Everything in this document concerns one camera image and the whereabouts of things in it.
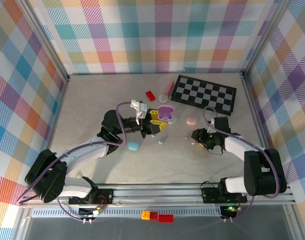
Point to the purple earbud charging case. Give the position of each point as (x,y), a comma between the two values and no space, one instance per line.
(166,110)

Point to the pink earbud charging case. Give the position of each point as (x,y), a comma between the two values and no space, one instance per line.
(191,121)

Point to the mint green earbud charging case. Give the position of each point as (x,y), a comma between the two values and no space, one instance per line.
(175,120)

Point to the blue earbud charging case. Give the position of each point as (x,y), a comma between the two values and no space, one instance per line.
(133,145)

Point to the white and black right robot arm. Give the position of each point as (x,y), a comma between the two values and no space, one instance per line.
(233,145)

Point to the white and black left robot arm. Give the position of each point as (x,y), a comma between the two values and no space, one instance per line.
(87,150)

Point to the pink cylinder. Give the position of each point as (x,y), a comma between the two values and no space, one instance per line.
(169,87)

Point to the black and grey checkerboard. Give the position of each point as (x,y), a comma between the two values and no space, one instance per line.
(205,93)

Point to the long red toy brick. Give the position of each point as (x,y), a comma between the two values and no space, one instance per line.
(166,218)

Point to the small red toy brick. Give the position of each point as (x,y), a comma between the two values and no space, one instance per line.
(153,216)

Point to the orange toy brick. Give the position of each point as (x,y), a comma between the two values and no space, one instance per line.
(145,215)

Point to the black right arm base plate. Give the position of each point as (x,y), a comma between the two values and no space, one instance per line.
(210,195)

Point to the aluminium mounting rail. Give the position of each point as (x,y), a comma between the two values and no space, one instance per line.
(155,193)

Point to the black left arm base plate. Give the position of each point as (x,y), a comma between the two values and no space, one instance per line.
(105,196)

